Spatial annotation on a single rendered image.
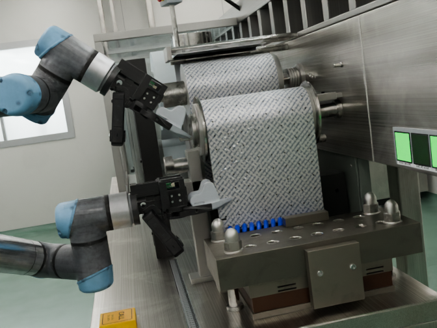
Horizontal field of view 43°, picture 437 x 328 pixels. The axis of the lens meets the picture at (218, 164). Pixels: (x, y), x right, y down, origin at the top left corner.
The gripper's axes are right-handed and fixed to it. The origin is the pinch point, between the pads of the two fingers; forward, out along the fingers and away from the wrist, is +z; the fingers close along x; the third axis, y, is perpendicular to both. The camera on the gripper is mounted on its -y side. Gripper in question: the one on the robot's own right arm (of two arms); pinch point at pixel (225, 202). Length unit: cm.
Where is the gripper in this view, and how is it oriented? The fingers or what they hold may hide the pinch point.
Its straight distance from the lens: 121.1
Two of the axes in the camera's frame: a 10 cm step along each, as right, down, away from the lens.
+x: -1.7, -1.1, 9.8
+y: -1.4, -9.8, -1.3
